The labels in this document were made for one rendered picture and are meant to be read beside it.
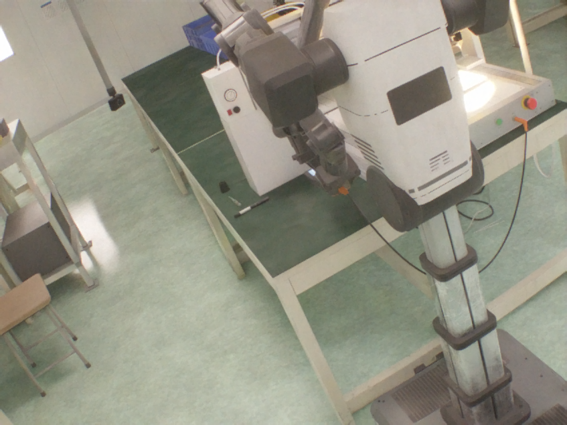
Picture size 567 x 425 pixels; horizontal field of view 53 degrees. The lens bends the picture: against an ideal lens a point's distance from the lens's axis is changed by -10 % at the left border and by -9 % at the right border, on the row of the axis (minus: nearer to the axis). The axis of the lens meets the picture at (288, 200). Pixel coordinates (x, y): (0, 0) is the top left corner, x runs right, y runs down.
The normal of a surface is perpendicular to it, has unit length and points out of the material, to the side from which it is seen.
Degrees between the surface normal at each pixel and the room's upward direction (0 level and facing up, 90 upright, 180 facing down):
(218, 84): 90
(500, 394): 90
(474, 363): 90
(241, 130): 90
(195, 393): 0
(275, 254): 0
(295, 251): 0
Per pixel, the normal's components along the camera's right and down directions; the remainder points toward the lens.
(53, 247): 0.35, 0.32
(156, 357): -0.35, -0.83
